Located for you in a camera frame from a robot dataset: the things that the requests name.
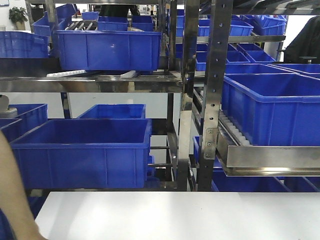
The stainless steel shelving rack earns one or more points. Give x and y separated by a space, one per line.
204 135

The blue crate far left top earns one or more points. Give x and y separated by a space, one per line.
18 44

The large blue bin right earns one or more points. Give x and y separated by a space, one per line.
274 109

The blue bin upper shelf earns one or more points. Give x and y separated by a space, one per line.
95 50

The large blue bin lower left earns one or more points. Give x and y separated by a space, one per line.
85 154

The bare forearm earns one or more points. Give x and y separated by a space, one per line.
13 200

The large blue bin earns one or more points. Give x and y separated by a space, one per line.
85 154
274 109

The blue bin behind lower left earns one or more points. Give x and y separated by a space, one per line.
115 111

